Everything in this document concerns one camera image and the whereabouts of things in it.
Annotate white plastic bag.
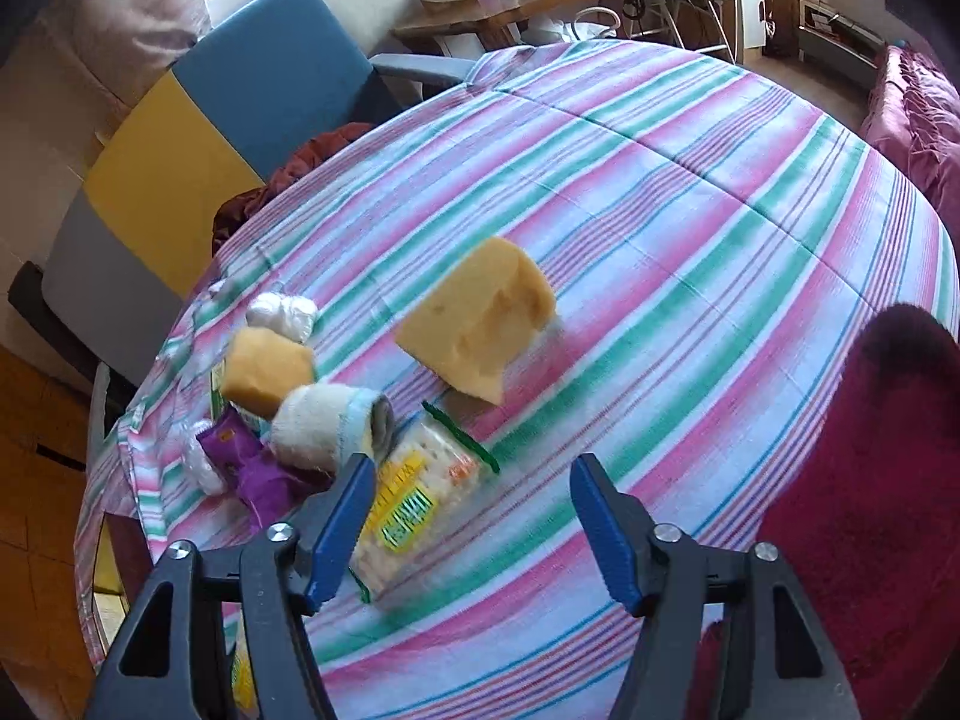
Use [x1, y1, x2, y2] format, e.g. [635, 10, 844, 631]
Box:
[178, 419, 228, 496]

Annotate yellow sponge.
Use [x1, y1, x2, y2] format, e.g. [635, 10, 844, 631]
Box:
[394, 238, 556, 405]
[220, 327, 316, 419]

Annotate dark red fuzzy blanket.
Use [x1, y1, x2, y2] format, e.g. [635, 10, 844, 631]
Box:
[758, 304, 958, 718]

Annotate purple snack packet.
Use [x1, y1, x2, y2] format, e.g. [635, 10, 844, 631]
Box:
[197, 406, 332, 535]

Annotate rolled white sock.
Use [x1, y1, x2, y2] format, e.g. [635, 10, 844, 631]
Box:
[268, 382, 395, 475]

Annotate yellow sponge upright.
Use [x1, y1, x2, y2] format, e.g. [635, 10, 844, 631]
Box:
[220, 327, 316, 419]

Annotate clear cracker snack bag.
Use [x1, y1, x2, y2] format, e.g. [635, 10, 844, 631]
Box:
[348, 401, 500, 603]

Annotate small white plastic ball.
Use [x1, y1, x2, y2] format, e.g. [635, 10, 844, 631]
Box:
[245, 293, 319, 344]

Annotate striped tablecloth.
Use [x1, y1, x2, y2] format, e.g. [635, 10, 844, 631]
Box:
[75, 41, 958, 718]

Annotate dark red cloth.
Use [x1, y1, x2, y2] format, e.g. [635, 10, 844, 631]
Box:
[210, 122, 374, 255]

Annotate grey yellow blue chair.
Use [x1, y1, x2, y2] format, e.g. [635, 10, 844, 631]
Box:
[8, 0, 470, 387]

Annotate pink bed cover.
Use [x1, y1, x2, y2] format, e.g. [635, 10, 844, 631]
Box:
[861, 46, 960, 247]

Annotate wooden desk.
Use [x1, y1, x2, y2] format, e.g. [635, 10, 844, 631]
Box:
[391, 0, 599, 50]

